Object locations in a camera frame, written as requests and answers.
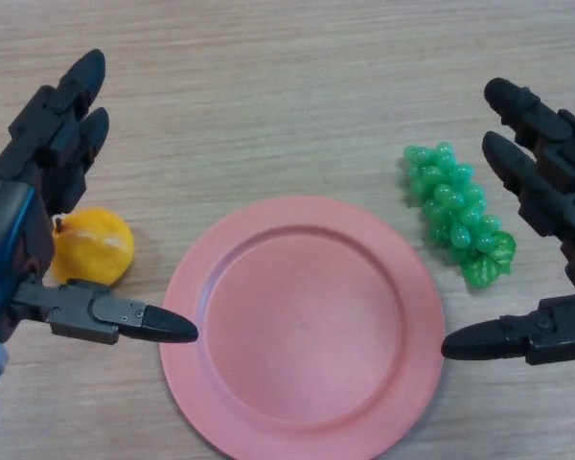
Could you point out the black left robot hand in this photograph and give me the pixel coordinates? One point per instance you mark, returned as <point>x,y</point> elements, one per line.
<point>9,230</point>

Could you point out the green grapes bunch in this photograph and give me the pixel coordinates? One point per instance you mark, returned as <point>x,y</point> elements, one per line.
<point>450,206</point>

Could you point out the orange yellow pear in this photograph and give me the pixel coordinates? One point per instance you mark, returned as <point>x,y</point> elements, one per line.
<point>96,249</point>

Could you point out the pink round plate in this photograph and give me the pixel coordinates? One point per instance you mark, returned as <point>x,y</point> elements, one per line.
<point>302,330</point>

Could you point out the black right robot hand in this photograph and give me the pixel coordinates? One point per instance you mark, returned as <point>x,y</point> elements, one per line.
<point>560,158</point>

